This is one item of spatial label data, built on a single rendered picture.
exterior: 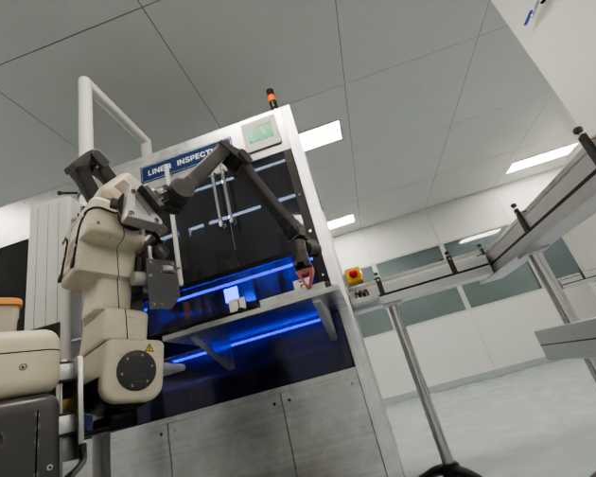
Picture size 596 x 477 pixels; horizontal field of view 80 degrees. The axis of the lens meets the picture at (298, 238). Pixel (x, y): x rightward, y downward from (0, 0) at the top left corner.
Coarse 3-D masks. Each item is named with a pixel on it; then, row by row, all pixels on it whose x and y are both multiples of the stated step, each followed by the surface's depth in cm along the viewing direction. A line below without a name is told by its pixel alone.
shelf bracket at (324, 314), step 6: (318, 300) 133; (318, 306) 135; (324, 306) 146; (318, 312) 138; (324, 312) 139; (330, 312) 164; (324, 318) 143; (330, 318) 154; (324, 324) 146; (330, 324) 147; (330, 330) 151; (330, 336) 155; (336, 336) 156
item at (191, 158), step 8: (208, 144) 212; (216, 144) 211; (232, 144) 209; (184, 152) 214; (192, 152) 213; (200, 152) 211; (208, 152) 210; (168, 160) 214; (176, 160) 213; (184, 160) 212; (192, 160) 211; (200, 160) 209; (144, 168) 216; (152, 168) 215; (160, 168) 213; (176, 168) 211; (184, 168) 210; (144, 176) 214; (152, 176) 213; (160, 176) 212
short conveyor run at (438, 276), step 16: (448, 256) 172; (464, 256) 173; (480, 256) 170; (416, 272) 176; (432, 272) 172; (448, 272) 170; (464, 272) 169; (480, 272) 167; (352, 288) 180; (368, 288) 184; (384, 288) 174; (400, 288) 172; (416, 288) 171; (432, 288) 169; (448, 288) 177; (384, 304) 173
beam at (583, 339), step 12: (576, 324) 121; (588, 324) 114; (540, 336) 149; (552, 336) 139; (564, 336) 131; (576, 336) 123; (588, 336) 116; (552, 348) 142; (564, 348) 133; (576, 348) 125; (588, 348) 118
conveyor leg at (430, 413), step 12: (396, 312) 172; (396, 324) 171; (408, 336) 168; (408, 348) 166; (408, 360) 165; (420, 372) 162; (420, 384) 160; (420, 396) 159; (432, 408) 156; (432, 420) 154; (432, 432) 154; (444, 444) 151; (444, 456) 149
